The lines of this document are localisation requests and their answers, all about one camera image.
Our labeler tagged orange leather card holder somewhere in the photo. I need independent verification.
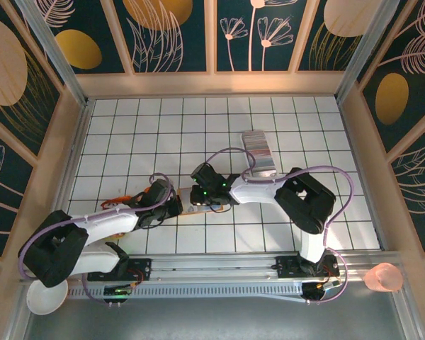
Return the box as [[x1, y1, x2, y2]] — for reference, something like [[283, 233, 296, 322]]
[[178, 186, 232, 217]]

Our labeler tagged clear plastic card tray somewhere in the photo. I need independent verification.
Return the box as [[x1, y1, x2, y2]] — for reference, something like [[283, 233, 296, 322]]
[[240, 130, 279, 180]]

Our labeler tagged row of assorted credit cards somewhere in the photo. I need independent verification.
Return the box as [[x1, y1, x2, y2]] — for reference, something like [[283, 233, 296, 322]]
[[242, 131, 276, 171]]

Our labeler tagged colourful snack bag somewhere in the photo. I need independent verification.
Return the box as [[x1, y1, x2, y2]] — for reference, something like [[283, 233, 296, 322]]
[[101, 194, 135, 249]]

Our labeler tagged black controller board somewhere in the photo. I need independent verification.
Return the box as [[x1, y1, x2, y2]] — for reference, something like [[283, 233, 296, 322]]
[[103, 285, 131, 306], [302, 280, 342, 305]]

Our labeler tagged white bowl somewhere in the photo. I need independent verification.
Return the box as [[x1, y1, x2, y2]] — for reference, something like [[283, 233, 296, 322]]
[[26, 279, 69, 316]]

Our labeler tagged pink plastic cup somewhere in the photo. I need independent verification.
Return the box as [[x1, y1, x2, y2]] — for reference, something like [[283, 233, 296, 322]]
[[363, 262, 404, 293]]

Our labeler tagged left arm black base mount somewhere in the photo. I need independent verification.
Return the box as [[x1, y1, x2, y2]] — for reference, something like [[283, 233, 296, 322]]
[[87, 257, 153, 283]]

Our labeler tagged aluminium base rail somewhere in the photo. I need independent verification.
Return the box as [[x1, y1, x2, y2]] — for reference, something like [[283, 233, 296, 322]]
[[21, 251, 404, 284]]

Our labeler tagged slotted grey cable duct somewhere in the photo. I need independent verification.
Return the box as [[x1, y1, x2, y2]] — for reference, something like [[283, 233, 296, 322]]
[[67, 283, 305, 301]]

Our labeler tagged aluminium side rail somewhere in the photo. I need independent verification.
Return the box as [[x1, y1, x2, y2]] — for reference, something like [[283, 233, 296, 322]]
[[44, 98, 95, 256], [336, 97, 387, 251]]

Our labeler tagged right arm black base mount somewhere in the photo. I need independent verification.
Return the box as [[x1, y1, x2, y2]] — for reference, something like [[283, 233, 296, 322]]
[[275, 254, 341, 281]]

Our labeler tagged aluminium frame post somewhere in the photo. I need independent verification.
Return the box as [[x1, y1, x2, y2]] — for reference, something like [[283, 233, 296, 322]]
[[334, 0, 402, 103], [13, 0, 91, 107]]

